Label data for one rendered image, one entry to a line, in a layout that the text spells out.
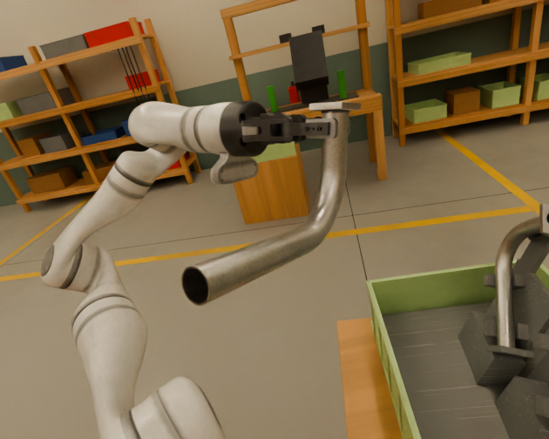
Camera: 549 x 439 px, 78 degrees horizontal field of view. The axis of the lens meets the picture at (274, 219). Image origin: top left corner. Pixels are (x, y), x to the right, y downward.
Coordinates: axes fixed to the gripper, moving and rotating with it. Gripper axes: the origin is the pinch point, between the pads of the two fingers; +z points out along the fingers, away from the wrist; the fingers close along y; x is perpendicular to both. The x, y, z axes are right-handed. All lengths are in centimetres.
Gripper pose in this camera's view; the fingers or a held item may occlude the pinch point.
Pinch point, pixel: (328, 127)
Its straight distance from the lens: 42.2
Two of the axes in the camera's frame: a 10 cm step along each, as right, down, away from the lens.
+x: 0.3, 9.6, 2.8
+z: 8.2, 1.3, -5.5
